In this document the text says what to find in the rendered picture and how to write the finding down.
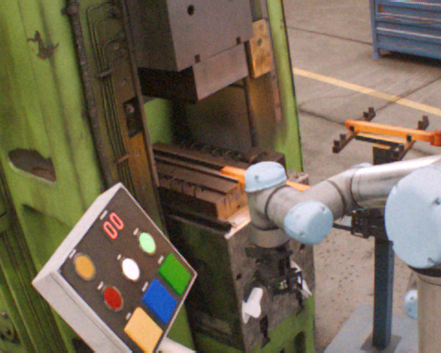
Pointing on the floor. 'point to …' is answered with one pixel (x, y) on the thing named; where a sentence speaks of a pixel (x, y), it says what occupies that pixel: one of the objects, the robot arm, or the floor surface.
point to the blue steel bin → (414, 28)
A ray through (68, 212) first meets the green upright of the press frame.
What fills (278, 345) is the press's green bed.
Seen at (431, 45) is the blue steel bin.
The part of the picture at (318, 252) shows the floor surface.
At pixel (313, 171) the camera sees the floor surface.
